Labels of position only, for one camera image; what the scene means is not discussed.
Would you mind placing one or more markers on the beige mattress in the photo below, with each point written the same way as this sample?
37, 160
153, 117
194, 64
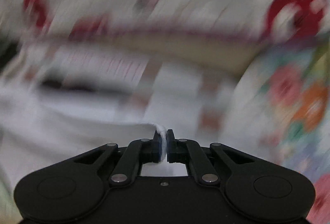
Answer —
180, 51

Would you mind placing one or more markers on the white shirt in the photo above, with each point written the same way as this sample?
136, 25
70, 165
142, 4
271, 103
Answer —
64, 131

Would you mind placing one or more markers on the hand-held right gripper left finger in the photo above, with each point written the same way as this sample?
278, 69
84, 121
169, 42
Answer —
156, 146

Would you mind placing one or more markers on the floral blanket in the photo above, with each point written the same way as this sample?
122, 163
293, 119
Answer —
283, 89

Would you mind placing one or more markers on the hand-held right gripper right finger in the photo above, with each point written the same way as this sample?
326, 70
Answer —
170, 148

